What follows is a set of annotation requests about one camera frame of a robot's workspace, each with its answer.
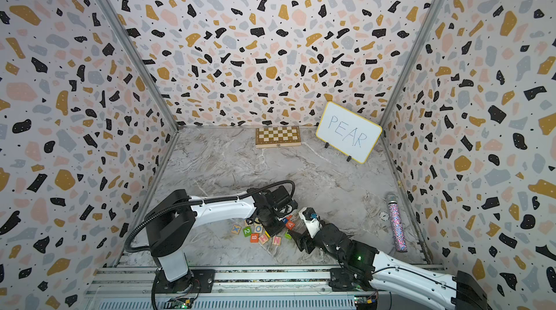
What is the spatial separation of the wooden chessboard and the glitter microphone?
0.51m

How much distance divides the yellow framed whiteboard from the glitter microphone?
0.22 metres

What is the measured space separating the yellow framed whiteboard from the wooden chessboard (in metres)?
0.14

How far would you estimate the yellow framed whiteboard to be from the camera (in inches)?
39.9

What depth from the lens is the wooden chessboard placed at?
1.15m
